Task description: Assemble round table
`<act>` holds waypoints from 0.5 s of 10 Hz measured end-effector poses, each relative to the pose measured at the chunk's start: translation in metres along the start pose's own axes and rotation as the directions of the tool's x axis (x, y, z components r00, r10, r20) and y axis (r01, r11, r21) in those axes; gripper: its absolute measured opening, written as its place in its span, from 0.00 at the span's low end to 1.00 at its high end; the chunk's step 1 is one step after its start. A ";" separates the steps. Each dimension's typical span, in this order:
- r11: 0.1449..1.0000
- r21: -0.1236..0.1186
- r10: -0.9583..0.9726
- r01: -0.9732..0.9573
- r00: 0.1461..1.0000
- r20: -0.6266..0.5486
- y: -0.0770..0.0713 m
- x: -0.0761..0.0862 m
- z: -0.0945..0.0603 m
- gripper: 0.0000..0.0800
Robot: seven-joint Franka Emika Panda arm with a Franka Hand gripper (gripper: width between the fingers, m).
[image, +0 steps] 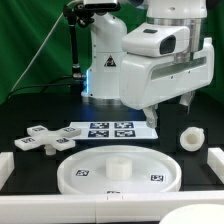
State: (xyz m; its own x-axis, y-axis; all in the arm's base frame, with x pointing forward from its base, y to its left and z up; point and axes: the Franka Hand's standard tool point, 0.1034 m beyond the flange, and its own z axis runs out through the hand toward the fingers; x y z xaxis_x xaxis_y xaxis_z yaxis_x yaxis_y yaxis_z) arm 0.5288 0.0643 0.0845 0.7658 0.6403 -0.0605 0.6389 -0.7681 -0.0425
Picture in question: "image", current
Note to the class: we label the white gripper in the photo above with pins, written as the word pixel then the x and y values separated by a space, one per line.
pixel 146 81

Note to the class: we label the white round table top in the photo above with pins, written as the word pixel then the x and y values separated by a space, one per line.
pixel 119 169

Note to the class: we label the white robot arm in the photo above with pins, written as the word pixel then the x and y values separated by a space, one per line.
pixel 110 27

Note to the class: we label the white right barrier block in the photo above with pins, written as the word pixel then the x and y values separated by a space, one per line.
pixel 215 160

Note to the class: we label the white barrier block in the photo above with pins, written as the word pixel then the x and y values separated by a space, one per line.
pixel 215 160
pixel 6 167

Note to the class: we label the white marker sheet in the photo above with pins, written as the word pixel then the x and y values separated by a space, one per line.
pixel 114 130

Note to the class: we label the white disc bottom corner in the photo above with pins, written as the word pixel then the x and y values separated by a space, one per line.
pixel 196 214

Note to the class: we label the white cross-shaped table base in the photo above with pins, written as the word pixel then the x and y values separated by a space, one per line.
pixel 58 140

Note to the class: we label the white left barrier block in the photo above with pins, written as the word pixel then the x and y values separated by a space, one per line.
pixel 6 167

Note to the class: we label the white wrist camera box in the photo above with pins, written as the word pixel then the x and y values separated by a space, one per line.
pixel 156 40

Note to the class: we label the white front barrier rail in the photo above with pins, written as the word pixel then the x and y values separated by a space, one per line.
pixel 102 208

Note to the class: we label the grey camera on mount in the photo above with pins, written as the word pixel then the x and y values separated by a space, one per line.
pixel 95 5

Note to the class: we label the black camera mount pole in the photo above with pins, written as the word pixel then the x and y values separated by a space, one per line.
pixel 76 16

